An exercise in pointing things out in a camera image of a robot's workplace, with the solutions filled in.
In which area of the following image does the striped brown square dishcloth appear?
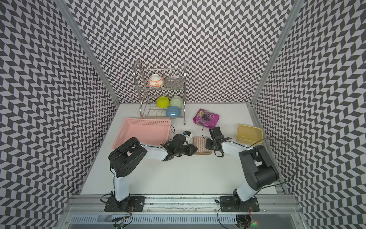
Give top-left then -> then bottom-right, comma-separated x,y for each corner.
193,136 -> 212,156

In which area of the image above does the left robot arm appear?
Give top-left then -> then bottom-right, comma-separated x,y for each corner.
108,134 -> 198,202

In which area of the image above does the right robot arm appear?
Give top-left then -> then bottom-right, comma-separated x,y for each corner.
205,127 -> 280,205

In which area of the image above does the magenta snack bag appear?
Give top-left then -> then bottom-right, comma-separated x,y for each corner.
193,109 -> 220,128

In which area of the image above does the pink perforated plastic basket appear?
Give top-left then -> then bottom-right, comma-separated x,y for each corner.
112,118 -> 171,149

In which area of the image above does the yellow plastic tray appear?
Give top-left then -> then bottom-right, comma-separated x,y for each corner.
236,125 -> 264,146

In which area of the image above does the blue bowl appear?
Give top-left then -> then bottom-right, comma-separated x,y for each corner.
165,106 -> 181,118

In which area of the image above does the pale green bowl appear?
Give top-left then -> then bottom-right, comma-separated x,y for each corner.
170,95 -> 184,108

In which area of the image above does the lime green bowl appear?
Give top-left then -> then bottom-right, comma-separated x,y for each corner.
156,96 -> 170,108

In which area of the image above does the metal two-tier dish rack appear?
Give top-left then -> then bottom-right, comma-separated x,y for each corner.
132,60 -> 188,125

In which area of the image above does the clear glass plate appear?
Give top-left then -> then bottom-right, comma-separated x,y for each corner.
165,76 -> 185,89

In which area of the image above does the white orange patterned bowl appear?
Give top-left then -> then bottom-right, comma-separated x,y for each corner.
148,73 -> 165,88

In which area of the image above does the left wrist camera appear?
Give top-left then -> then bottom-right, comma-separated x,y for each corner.
183,131 -> 192,142

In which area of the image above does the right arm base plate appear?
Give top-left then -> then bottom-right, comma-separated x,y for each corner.
218,196 -> 260,212

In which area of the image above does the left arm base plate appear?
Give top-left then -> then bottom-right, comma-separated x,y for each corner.
104,196 -> 146,212

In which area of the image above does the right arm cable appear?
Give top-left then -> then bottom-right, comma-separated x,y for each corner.
248,136 -> 299,191

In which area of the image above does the aluminium front rail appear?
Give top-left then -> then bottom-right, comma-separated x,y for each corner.
61,194 -> 304,215

